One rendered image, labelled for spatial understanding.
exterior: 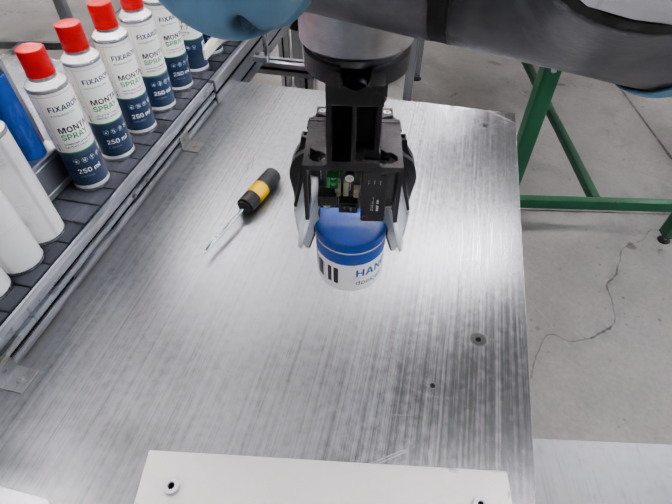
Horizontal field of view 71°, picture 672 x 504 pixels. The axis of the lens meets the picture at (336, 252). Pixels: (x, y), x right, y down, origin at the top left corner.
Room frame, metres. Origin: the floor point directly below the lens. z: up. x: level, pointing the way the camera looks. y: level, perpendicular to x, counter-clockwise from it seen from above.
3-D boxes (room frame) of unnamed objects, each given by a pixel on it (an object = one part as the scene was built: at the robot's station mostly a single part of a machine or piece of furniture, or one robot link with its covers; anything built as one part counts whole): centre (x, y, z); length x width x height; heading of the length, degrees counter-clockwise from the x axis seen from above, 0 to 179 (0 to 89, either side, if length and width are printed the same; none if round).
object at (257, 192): (0.54, 0.15, 0.84); 0.20 x 0.03 x 0.03; 155
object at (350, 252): (0.33, -0.01, 0.98); 0.07 x 0.07 x 0.07
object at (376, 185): (0.30, -0.01, 1.14); 0.09 x 0.08 x 0.12; 177
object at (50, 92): (0.56, 0.37, 0.98); 0.05 x 0.05 x 0.20
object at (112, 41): (0.71, 0.34, 0.98); 0.05 x 0.05 x 0.20
